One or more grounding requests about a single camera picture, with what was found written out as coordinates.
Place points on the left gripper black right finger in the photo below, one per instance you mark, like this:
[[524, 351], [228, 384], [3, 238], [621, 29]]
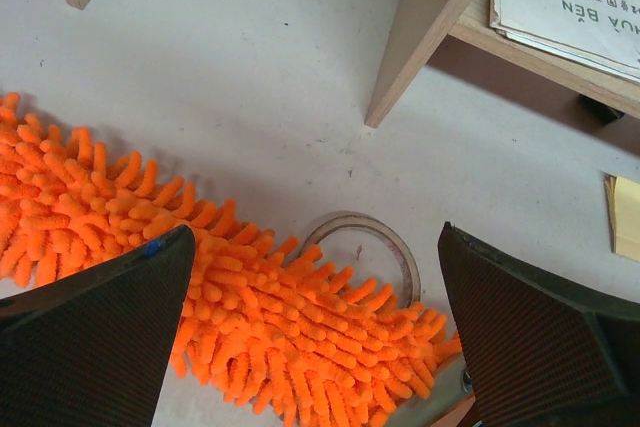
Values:
[[540, 350]]

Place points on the white paper booklet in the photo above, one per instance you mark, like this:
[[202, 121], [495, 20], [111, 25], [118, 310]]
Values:
[[601, 34]]

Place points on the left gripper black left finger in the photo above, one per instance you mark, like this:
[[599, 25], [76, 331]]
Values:
[[92, 349]]

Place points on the orange microfiber duster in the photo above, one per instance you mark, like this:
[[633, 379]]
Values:
[[266, 326]]

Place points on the wooden bookshelf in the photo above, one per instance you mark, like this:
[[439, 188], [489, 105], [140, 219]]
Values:
[[420, 26]]

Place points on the yellow sticky note pad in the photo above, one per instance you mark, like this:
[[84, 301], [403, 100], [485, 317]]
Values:
[[623, 209]]

